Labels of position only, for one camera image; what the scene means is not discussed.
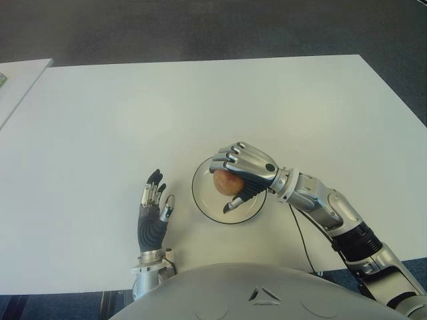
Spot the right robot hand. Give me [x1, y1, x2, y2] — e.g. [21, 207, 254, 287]
[209, 141, 280, 215]

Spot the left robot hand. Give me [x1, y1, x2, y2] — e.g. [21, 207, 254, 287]
[137, 168, 176, 253]

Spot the red-yellow apple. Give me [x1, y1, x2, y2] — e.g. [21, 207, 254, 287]
[212, 169, 246, 196]

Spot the white plate with black rim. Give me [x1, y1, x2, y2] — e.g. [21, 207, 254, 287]
[191, 155, 268, 225]

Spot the grey robot torso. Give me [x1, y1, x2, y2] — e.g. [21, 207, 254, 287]
[108, 262, 406, 320]

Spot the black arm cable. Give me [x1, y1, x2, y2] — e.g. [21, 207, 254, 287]
[289, 204, 322, 275]

